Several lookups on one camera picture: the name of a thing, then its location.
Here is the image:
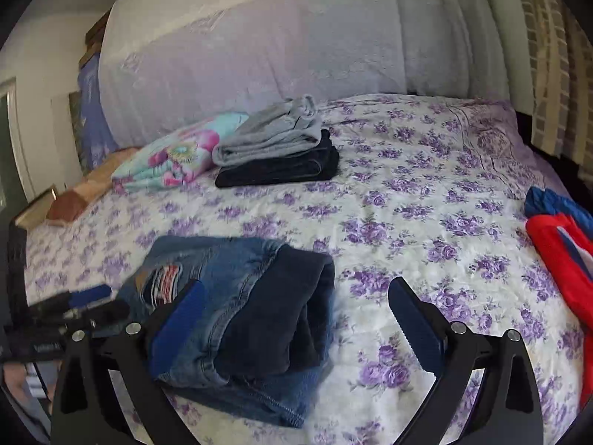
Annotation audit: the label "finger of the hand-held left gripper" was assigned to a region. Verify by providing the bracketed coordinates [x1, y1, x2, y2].
[28, 284, 113, 317]
[64, 299, 131, 333]

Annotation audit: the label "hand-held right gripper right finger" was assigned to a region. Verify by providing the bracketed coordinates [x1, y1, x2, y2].
[388, 277, 544, 445]

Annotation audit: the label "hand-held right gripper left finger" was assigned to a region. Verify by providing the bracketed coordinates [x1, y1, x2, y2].
[50, 279, 209, 445]

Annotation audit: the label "blue denim pants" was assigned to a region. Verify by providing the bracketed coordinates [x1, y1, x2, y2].
[118, 235, 337, 430]

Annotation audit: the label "dark folded pants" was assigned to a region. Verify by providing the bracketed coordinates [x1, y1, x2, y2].
[214, 128, 342, 190]

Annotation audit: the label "grey folded pants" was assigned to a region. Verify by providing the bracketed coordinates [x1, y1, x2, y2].
[212, 95, 325, 168]

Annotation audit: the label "brown bolster pillow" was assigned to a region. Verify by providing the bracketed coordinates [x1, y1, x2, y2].
[46, 147, 140, 228]

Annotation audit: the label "purple floral bedsheet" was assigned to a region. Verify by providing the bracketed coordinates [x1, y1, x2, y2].
[23, 94, 585, 445]

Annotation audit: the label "red and blue jacket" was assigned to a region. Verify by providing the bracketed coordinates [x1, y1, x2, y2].
[523, 186, 593, 409]

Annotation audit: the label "teal floral folded blanket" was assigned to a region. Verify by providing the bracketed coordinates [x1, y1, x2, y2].
[111, 112, 251, 196]

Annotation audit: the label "white door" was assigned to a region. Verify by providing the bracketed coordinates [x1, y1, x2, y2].
[0, 78, 34, 205]

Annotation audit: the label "violet blue pillow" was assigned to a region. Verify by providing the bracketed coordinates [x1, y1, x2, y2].
[76, 53, 119, 173]

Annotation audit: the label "wooden headboard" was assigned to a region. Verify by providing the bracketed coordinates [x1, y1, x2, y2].
[78, 8, 113, 69]

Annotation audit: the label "beige patterned curtain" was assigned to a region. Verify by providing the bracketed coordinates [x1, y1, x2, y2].
[508, 0, 593, 164]

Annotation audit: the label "lavender headboard cover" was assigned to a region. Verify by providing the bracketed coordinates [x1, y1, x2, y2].
[97, 0, 516, 147]

